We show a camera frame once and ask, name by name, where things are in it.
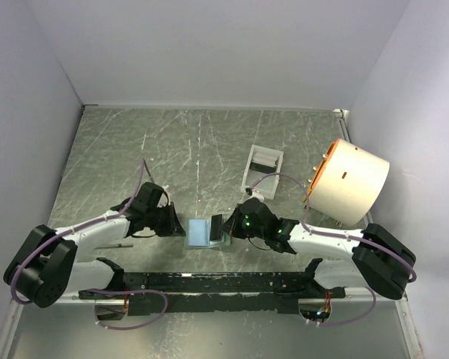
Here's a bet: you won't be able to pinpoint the purple cable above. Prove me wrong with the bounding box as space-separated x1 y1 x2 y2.
248 172 418 327
9 158 170 331

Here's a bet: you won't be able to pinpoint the aluminium extrusion frame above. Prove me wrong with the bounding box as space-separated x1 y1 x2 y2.
0 280 409 359

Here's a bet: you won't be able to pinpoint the green card holder wallet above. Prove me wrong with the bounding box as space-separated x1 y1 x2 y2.
186 218 231 249

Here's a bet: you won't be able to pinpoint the dark credit card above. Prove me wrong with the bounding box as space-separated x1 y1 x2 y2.
210 214 223 242

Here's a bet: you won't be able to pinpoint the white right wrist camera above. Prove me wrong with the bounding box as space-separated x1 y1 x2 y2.
245 188 265 202

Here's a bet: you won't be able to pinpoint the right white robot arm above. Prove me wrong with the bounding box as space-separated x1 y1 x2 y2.
221 198 417 300

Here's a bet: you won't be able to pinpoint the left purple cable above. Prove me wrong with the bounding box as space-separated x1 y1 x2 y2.
9 158 170 331

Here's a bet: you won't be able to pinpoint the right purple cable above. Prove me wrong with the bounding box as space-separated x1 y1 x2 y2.
248 172 418 327

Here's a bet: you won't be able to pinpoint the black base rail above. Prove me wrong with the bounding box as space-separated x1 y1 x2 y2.
78 271 347 317

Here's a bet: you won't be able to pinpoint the white card tray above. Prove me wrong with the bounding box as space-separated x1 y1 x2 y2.
240 144 284 200

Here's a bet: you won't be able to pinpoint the small metal rod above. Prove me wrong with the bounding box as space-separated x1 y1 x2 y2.
96 243 134 249

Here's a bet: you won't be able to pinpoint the beige cylindrical drum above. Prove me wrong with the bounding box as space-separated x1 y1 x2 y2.
308 138 390 226

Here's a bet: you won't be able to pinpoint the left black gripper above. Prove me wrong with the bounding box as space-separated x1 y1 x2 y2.
146 201 186 236

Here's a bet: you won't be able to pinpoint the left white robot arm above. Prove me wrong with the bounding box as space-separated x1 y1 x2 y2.
4 203 186 308

